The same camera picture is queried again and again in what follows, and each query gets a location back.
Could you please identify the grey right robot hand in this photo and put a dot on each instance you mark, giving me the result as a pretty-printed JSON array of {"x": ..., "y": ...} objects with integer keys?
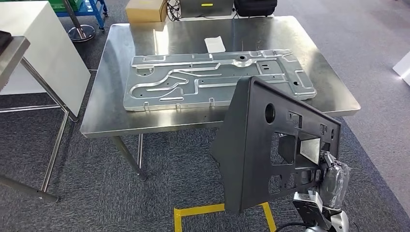
[{"x": 336, "y": 185}]

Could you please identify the black plastic frame part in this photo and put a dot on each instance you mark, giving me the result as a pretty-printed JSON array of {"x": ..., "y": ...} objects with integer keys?
[{"x": 246, "y": 153}]

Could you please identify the stainless steel workbench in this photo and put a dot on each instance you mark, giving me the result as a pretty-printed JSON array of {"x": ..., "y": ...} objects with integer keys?
[{"x": 192, "y": 117}]

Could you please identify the small white board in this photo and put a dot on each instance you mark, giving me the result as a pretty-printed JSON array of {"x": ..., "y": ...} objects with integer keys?
[{"x": 404, "y": 69}]

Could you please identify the yellow floor tape marking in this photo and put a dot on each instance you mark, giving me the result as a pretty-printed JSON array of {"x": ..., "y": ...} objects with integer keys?
[{"x": 192, "y": 211}]

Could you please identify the stamped sheet metal panel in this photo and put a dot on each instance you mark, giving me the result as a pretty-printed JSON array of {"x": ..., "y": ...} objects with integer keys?
[{"x": 208, "y": 93}]

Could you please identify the white paper sheet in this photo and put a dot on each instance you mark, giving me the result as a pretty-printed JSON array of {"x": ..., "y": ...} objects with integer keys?
[{"x": 214, "y": 44}]

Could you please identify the black bag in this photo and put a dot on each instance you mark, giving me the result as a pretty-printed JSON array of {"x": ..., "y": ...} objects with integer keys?
[{"x": 256, "y": 8}]

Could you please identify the grey case with yellow label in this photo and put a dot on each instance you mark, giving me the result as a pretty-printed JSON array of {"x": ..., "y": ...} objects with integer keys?
[{"x": 205, "y": 11}]

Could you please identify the brown cardboard box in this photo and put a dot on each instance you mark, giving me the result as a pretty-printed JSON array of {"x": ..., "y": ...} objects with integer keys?
[{"x": 145, "y": 11}]

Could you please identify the chrome stanchion with round base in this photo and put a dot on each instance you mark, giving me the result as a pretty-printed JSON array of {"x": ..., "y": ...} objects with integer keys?
[{"x": 81, "y": 33}]

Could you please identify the blue cart with casters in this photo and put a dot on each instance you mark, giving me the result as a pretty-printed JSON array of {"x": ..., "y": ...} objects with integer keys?
[{"x": 93, "y": 8}]

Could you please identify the large white board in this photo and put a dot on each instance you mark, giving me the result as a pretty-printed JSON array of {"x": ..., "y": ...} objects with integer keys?
[{"x": 48, "y": 48}]

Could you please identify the green plastic crate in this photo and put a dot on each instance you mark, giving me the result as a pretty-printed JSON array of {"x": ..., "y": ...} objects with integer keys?
[{"x": 59, "y": 5}]

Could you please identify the small steel side table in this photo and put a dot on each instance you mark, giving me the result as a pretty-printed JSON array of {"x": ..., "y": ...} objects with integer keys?
[{"x": 12, "y": 54}]

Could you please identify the black object on side table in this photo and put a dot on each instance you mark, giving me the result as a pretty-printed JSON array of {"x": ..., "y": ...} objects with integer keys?
[{"x": 4, "y": 40}]

